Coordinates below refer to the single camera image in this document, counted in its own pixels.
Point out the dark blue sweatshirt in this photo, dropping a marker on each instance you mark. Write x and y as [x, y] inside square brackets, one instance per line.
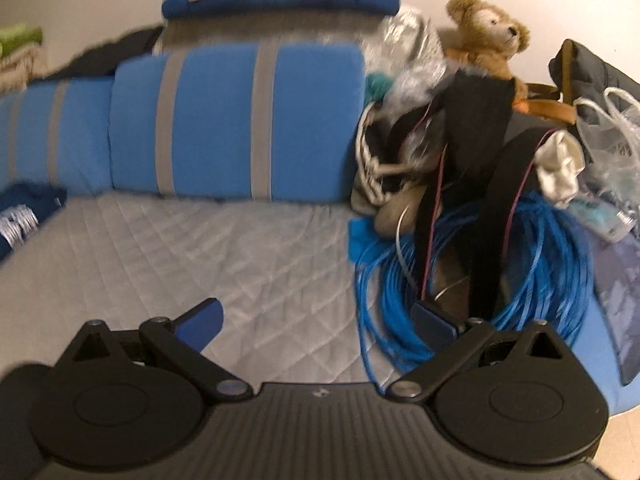
[35, 200]

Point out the brown teddy bear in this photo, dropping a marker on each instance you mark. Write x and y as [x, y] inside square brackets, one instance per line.
[482, 30]

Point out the crumpled white cloth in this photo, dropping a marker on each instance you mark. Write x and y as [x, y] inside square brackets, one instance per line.
[560, 165]

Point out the grey quilted bed cover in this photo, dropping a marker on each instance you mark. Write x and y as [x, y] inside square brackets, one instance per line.
[200, 250]

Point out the black padded bag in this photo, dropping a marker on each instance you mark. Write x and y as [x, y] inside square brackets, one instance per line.
[595, 70]

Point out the blue grey striped pillow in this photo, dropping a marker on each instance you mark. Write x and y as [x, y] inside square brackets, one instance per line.
[215, 120]
[35, 135]

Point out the light green cloth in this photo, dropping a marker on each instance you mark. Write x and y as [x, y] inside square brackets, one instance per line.
[20, 35]

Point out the crumpled clear plastic wrap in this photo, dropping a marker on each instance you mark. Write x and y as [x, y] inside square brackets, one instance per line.
[410, 45]

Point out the dark printed cloth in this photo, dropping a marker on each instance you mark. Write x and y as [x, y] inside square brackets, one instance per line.
[620, 300]

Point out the black cloth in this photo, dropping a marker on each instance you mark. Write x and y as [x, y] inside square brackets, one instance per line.
[120, 52]

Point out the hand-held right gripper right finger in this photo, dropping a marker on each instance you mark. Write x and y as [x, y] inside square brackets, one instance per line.
[431, 324]

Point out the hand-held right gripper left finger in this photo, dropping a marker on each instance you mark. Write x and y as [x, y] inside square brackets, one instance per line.
[200, 322]

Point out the clear plastic bag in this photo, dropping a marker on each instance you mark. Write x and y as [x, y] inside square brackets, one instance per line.
[615, 160]

